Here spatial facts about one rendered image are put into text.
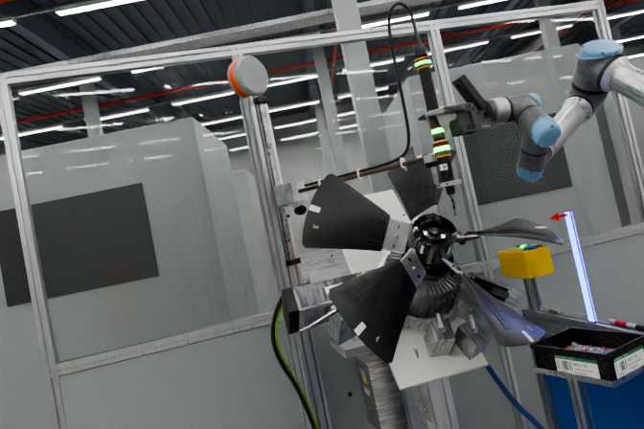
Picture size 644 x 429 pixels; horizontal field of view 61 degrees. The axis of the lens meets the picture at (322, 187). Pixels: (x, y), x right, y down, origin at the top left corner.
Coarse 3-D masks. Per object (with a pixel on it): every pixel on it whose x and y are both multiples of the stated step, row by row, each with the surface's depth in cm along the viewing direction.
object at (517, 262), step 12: (504, 252) 189; (516, 252) 182; (528, 252) 178; (540, 252) 179; (504, 264) 190; (516, 264) 183; (528, 264) 178; (540, 264) 179; (552, 264) 180; (516, 276) 184; (528, 276) 178
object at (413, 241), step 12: (420, 216) 146; (432, 216) 147; (444, 216) 147; (420, 228) 145; (444, 228) 144; (408, 240) 148; (420, 240) 141; (432, 240) 141; (444, 240) 142; (432, 252) 141; (444, 252) 141; (432, 264) 145; (444, 264) 149; (432, 276) 146; (444, 276) 148
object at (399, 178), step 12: (420, 168) 168; (396, 180) 171; (408, 180) 168; (420, 180) 164; (432, 180) 161; (408, 192) 165; (420, 192) 161; (432, 192) 158; (408, 204) 163; (420, 204) 159; (432, 204) 155
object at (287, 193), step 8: (280, 184) 196; (288, 184) 188; (296, 184) 189; (304, 184) 192; (280, 192) 191; (288, 192) 189; (296, 192) 189; (304, 192) 191; (280, 200) 192; (288, 200) 189; (296, 200) 188; (304, 200) 192
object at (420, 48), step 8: (416, 40) 153; (416, 48) 152; (424, 48) 152; (416, 56) 155; (440, 160) 150; (448, 160) 150; (440, 168) 151; (448, 168) 150; (448, 176) 150; (448, 192) 150
